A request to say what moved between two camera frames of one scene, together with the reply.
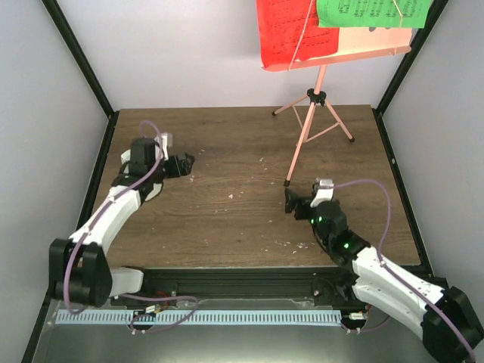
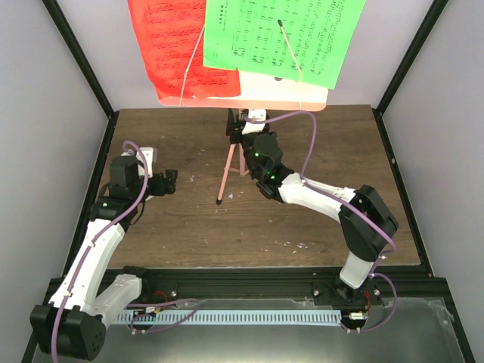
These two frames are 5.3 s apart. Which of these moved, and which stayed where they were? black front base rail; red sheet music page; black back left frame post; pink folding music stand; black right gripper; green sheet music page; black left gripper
Moved: pink folding music stand; red sheet music page; green sheet music page; black right gripper; black left gripper
Stayed: black front base rail; black back left frame post
